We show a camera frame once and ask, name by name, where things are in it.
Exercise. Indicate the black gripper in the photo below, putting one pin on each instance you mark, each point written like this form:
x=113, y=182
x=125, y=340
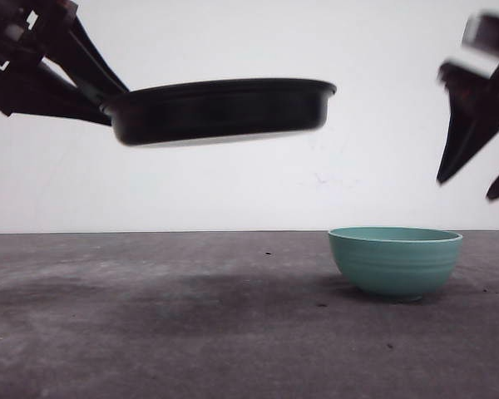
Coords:
x=33, y=30
x=473, y=100

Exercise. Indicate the black frying pan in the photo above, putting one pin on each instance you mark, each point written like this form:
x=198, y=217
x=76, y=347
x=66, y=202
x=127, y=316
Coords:
x=218, y=110

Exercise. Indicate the teal ceramic bowl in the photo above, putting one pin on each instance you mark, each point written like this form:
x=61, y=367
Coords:
x=395, y=262

